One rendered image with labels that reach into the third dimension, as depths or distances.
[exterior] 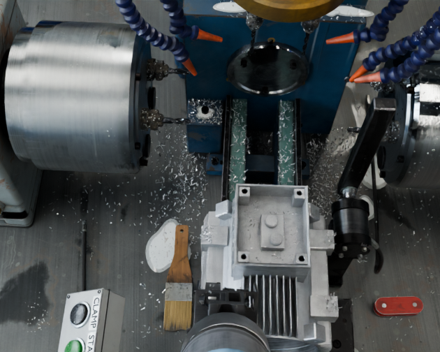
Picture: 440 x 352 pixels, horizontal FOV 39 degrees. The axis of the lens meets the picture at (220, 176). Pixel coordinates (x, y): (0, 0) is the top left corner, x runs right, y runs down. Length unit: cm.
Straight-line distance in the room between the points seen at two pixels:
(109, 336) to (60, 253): 37
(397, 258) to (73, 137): 65
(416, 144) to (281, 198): 23
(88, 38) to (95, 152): 18
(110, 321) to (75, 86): 35
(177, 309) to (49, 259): 26
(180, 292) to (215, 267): 27
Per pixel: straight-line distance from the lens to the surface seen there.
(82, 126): 98
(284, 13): 82
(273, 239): 86
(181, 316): 116
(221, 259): 92
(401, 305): 120
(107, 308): 89
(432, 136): 100
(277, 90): 119
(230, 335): 57
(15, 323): 121
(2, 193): 116
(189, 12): 105
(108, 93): 96
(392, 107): 85
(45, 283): 122
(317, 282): 92
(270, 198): 90
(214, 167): 126
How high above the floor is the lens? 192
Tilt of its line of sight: 62 degrees down
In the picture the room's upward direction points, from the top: 3 degrees clockwise
